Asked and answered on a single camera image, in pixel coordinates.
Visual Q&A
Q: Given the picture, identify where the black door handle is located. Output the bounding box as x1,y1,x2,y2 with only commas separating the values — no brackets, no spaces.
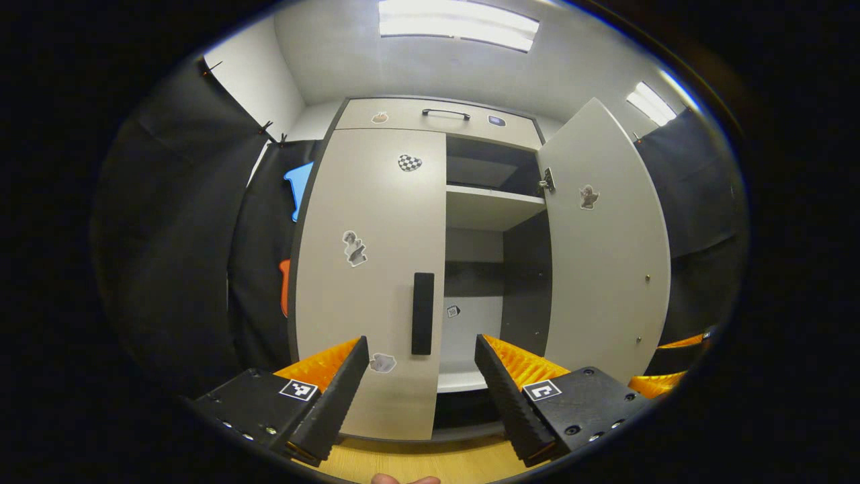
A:
411,272,435,356

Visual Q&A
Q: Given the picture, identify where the long ceiling light panel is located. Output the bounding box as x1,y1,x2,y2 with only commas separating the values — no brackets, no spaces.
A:
378,0,540,53

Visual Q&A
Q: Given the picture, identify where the beige double-door shoe cabinet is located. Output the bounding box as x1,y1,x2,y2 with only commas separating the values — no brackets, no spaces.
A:
288,96,555,444

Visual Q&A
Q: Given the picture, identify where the small ceiling light panel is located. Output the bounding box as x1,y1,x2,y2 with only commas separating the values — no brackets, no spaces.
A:
626,81,678,127

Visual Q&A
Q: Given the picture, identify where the white cabinet shelf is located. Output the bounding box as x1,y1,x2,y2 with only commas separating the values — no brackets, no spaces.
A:
445,185,547,233
437,363,495,395

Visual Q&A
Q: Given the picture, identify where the beige cabinet drawer front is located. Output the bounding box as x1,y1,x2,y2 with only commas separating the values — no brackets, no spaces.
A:
334,98,544,152

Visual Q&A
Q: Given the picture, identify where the beige shoe cabinet door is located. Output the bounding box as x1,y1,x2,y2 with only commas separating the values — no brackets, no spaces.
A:
294,128,448,442
535,97,673,385

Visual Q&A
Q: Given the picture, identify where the black backdrop cloth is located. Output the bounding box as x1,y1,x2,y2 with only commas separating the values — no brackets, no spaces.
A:
94,57,750,397

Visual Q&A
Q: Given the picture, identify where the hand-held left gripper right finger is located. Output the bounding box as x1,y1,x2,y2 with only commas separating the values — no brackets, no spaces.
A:
474,333,656,469

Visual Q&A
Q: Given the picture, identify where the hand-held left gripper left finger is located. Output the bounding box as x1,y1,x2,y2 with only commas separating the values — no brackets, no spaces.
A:
185,335,370,468

